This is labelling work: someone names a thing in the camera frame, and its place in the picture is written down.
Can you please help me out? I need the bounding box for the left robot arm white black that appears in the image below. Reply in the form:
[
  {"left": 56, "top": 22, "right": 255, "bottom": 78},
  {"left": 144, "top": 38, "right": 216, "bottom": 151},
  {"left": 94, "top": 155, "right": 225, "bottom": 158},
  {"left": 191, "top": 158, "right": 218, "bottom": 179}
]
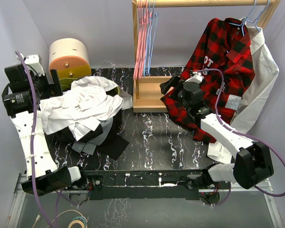
[{"left": 1, "top": 54, "right": 88, "bottom": 196}]

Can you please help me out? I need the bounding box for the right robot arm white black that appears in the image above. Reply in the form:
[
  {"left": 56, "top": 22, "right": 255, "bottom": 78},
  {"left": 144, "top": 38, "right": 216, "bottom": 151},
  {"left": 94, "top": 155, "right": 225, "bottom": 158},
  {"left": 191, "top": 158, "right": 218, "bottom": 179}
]
[{"left": 160, "top": 76, "right": 274, "bottom": 189}]

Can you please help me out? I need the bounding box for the red black plaid shirt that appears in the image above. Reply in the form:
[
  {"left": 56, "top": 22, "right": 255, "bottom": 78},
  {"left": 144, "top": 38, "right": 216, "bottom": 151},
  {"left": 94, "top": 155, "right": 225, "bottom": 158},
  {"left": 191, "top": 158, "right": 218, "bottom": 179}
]
[{"left": 161, "top": 18, "right": 255, "bottom": 143}]

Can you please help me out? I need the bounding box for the cream white hanging shirt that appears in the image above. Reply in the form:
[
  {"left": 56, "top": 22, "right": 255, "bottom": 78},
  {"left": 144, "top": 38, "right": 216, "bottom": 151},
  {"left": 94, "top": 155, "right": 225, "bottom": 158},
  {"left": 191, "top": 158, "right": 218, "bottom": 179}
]
[{"left": 206, "top": 25, "right": 280, "bottom": 166}]

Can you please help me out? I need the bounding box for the blue hanger holding shirts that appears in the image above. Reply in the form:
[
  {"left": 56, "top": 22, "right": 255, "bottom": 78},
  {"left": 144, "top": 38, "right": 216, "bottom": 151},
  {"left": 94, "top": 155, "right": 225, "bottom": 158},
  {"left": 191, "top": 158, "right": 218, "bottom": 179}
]
[{"left": 227, "top": 0, "right": 271, "bottom": 36}]

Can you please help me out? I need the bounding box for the olive green basket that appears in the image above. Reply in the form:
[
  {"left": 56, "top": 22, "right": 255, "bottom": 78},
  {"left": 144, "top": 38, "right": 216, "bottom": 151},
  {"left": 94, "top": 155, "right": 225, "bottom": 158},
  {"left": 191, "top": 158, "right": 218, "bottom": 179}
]
[{"left": 59, "top": 76, "right": 121, "bottom": 96}]

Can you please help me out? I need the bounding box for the wooden clothes rack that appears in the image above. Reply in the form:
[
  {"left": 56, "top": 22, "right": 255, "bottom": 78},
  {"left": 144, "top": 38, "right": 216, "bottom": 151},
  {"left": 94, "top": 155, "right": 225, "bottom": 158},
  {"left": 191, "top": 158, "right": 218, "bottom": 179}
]
[{"left": 132, "top": 0, "right": 280, "bottom": 113}]

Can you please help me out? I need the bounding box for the cream orange yellow cylinder container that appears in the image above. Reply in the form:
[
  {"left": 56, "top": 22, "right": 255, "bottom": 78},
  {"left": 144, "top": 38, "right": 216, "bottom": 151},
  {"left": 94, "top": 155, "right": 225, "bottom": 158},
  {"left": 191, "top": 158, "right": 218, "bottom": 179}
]
[{"left": 49, "top": 38, "right": 91, "bottom": 79}]

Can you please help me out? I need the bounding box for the grey garment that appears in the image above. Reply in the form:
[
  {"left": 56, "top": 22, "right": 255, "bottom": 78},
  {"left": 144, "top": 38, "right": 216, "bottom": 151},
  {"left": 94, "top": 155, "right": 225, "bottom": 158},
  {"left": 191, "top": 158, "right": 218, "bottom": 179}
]
[{"left": 72, "top": 117, "right": 113, "bottom": 155}]

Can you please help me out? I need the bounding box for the black garment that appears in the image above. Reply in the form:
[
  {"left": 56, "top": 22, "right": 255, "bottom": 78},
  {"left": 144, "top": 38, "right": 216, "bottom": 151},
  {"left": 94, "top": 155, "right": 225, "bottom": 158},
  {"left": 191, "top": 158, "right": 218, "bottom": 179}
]
[{"left": 50, "top": 111, "right": 129, "bottom": 160}]

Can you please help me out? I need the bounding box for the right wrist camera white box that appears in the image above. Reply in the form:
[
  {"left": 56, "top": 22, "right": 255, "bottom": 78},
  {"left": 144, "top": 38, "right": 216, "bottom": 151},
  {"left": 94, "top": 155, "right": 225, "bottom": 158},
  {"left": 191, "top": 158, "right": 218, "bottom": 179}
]
[{"left": 185, "top": 71, "right": 204, "bottom": 84}]

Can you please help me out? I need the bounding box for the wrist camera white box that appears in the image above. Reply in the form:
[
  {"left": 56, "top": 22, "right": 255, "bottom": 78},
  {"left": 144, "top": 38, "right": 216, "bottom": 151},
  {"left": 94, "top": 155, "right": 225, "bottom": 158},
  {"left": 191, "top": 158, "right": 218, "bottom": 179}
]
[
  {"left": 24, "top": 54, "right": 45, "bottom": 76},
  {"left": 185, "top": 71, "right": 204, "bottom": 84}
]

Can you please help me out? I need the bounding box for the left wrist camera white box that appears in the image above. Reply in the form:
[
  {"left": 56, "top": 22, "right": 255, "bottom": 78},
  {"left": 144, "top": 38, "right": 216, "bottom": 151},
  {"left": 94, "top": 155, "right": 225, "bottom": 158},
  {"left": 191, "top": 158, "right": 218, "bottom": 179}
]
[{"left": 24, "top": 54, "right": 45, "bottom": 76}]

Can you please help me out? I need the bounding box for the blue wire hanger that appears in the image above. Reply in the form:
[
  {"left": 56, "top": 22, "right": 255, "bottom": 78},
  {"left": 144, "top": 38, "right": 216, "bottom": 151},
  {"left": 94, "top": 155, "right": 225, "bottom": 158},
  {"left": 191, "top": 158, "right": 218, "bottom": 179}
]
[{"left": 143, "top": 0, "right": 158, "bottom": 77}]

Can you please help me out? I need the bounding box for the pink wire hanger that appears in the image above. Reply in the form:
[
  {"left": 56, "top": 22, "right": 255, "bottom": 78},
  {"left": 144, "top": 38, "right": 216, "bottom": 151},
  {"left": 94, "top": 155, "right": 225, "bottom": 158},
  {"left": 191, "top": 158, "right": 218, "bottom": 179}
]
[{"left": 133, "top": 0, "right": 148, "bottom": 81}]

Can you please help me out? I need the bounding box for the aluminium frame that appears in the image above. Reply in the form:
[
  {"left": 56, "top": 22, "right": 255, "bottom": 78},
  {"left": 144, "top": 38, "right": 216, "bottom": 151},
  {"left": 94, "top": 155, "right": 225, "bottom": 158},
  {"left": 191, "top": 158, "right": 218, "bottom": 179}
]
[{"left": 5, "top": 173, "right": 285, "bottom": 228}]

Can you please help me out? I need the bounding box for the beige coiled cable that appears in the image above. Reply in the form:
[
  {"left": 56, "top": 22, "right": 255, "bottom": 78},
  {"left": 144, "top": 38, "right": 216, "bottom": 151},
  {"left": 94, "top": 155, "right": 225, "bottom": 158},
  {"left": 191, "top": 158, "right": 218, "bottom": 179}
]
[{"left": 32, "top": 209, "right": 89, "bottom": 228}]

